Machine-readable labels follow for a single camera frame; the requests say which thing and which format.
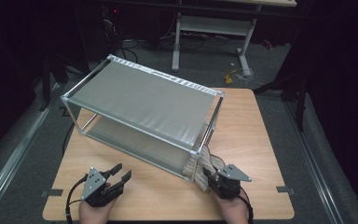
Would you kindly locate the striped beige cloth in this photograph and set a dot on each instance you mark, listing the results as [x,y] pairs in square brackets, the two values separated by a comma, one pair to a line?
[203,165]

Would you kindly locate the person's right hand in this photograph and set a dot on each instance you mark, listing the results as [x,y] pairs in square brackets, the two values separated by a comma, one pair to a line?
[234,210]

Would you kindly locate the grey tape strip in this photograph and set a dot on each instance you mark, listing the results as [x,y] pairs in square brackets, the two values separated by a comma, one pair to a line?
[285,190]
[52,193]

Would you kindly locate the person's left hand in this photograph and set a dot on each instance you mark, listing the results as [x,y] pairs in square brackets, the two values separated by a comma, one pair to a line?
[93,214]

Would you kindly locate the black metal stand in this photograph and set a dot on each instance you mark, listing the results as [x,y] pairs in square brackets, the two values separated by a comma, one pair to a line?
[46,84]
[300,102]

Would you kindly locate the grey floor rail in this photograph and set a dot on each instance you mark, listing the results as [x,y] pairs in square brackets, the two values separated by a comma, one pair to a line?
[15,152]
[313,165]

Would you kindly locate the small yellow object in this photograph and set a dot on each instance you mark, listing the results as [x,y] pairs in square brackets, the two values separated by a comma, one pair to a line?
[228,78]

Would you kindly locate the metal rack with grey shelves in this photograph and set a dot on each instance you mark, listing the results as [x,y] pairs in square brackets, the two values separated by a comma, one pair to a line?
[143,99]

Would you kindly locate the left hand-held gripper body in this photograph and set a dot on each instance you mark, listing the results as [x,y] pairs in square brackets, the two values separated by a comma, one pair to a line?
[94,186]

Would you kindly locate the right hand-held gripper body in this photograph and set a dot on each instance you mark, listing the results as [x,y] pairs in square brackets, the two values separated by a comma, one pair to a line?
[227,186]

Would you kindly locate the small red object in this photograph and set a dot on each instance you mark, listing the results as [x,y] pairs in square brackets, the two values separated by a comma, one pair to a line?
[268,44]

